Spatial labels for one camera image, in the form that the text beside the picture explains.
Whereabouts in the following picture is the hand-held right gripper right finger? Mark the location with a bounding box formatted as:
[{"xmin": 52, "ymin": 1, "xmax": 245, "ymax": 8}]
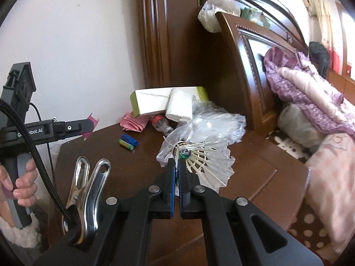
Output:
[{"xmin": 179, "ymin": 159, "xmax": 324, "ymax": 266}]

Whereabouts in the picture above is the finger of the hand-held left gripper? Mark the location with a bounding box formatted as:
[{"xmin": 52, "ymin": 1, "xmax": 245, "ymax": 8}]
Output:
[{"xmin": 53, "ymin": 118, "xmax": 95, "ymax": 141}]

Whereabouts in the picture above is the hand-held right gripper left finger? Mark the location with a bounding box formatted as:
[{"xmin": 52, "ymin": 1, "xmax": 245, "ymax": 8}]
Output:
[{"xmin": 33, "ymin": 158, "xmax": 176, "ymax": 266}]

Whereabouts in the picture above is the magenta paper scrap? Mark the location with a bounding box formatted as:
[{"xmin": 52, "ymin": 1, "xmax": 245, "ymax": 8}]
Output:
[{"xmin": 83, "ymin": 113, "xmax": 100, "ymax": 141}]

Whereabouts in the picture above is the white feather shuttlecock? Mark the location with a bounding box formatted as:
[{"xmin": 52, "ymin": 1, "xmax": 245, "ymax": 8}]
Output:
[{"xmin": 163, "ymin": 140, "xmax": 237, "ymax": 192}]

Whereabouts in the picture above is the clear plastic bottle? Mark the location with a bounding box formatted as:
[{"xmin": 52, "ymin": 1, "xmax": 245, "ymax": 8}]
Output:
[{"xmin": 151, "ymin": 115, "xmax": 176, "ymax": 137}]

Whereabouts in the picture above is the green white carton box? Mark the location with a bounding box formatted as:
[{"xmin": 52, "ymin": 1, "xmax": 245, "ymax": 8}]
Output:
[{"xmin": 130, "ymin": 87, "xmax": 208, "ymax": 117}]

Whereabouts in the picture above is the person's left forearm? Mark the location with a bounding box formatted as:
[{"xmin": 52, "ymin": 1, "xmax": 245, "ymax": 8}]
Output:
[{"xmin": 0, "ymin": 199, "xmax": 43, "ymax": 257}]

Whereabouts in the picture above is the person's left hand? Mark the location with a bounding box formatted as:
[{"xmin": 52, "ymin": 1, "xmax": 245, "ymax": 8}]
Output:
[{"xmin": 0, "ymin": 159, "xmax": 38, "ymax": 206}]

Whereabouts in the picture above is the wooden nightstand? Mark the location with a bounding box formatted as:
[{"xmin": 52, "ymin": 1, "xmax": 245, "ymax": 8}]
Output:
[{"xmin": 48, "ymin": 122, "xmax": 310, "ymax": 266}]

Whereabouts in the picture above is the green battery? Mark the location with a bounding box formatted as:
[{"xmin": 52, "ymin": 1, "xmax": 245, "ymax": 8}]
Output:
[{"xmin": 118, "ymin": 139, "xmax": 135, "ymax": 151}]

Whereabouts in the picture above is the blue battery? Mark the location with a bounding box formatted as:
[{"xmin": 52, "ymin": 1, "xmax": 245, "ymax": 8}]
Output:
[{"xmin": 120, "ymin": 133, "xmax": 138, "ymax": 146}]

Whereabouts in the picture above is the steel spring clip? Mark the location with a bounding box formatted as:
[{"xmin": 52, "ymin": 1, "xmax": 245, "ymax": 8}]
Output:
[{"xmin": 62, "ymin": 156, "xmax": 112, "ymax": 245}]

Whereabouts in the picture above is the clear plastic bag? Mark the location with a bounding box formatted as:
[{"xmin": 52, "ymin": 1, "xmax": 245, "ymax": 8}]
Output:
[{"xmin": 156, "ymin": 100, "xmax": 246, "ymax": 167}]

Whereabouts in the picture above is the white paper towel roll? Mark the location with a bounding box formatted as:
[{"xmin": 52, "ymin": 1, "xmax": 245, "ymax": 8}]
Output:
[{"xmin": 166, "ymin": 88, "xmax": 194, "ymax": 123}]

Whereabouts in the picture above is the black white spotted cloth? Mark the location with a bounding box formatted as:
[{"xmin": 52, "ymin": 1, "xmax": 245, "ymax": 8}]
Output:
[{"xmin": 273, "ymin": 131, "xmax": 308, "ymax": 160}]

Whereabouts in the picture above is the brown polka dot mattress cover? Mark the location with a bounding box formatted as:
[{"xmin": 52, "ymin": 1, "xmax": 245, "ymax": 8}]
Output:
[{"xmin": 287, "ymin": 197, "xmax": 344, "ymax": 258}]

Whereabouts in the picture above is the grey pillow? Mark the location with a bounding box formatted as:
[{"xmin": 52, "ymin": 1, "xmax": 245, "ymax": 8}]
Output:
[{"xmin": 277, "ymin": 102, "xmax": 320, "ymax": 148}]

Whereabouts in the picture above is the dark wooden headboard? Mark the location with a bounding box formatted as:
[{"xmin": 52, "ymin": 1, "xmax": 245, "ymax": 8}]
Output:
[{"xmin": 137, "ymin": 0, "xmax": 310, "ymax": 139}]

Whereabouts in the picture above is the pink checked pillow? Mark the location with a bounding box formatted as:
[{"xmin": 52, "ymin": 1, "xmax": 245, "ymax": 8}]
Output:
[{"xmin": 305, "ymin": 133, "xmax": 355, "ymax": 258}]

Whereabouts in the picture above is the purple ruffled quilt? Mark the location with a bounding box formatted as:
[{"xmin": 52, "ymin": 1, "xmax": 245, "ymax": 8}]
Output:
[{"xmin": 263, "ymin": 47, "xmax": 355, "ymax": 137}]

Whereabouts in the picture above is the crumpled white plastic bag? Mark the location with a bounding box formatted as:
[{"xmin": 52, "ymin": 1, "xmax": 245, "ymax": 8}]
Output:
[{"xmin": 197, "ymin": 0, "xmax": 242, "ymax": 33}]

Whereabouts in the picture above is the green packet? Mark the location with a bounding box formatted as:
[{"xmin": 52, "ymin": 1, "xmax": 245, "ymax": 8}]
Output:
[{"xmin": 240, "ymin": 7, "xmax": 271, "ymax": 30}]

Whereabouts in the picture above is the dark grey garment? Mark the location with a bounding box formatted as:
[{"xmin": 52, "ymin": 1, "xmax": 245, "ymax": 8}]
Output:
[{"xmin": 308, "ymin": 41, "xmax": 331, "ymax": 78}]

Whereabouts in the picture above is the bed with pink quilt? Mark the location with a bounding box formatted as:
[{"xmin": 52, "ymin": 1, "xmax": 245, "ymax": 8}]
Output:
[{"xmin": 327, "ymin": 69, "xmax": 355, "ymax": 102}]

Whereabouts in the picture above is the floral curtain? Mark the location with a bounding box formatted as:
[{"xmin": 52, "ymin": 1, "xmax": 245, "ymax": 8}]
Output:
[{"xmin": 308, "ymin": 0, "xmax": 342, "ymax": 70}]

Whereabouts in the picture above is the window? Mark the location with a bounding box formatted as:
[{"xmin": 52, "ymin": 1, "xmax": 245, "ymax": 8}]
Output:
[{"xmin": 341, "ymin": 6, "xmax": 355, "ymax": 71}]

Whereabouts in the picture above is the thin black cable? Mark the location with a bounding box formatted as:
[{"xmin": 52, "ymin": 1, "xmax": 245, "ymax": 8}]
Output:
[{"xmin": 28, "ymin": 102, "xmax": 57, "ymax": 190}]

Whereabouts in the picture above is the black braided cable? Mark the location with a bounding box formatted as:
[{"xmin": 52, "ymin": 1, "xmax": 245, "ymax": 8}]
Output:
[{"xmin": 0, "ymin": 99, "xmax": 73, "ymax": 223}]

